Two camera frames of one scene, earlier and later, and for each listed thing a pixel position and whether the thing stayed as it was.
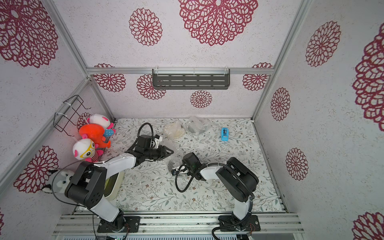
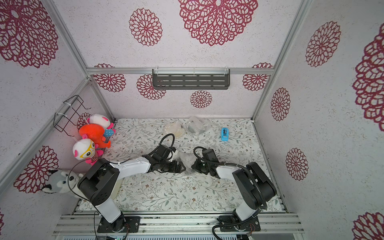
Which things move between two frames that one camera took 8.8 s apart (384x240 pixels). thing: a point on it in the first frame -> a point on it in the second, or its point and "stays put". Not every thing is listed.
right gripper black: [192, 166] -> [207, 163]
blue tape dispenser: [225, 134] stays put
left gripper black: [163, 152] -> [175, 169]
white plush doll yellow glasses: [84, 149] stays put
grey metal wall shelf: [191, 79] stays put
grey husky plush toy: [60, 178] stays put
